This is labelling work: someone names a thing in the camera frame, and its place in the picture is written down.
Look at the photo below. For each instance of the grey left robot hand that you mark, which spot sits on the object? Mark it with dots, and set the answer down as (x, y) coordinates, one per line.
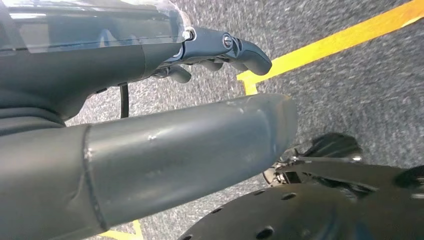
(165, 159)

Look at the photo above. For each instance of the black perforated robot foot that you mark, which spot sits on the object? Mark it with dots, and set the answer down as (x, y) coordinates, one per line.
(314, 215)

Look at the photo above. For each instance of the yellow floor tape marking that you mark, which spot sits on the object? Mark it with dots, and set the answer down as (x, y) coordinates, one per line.
(331, 43)

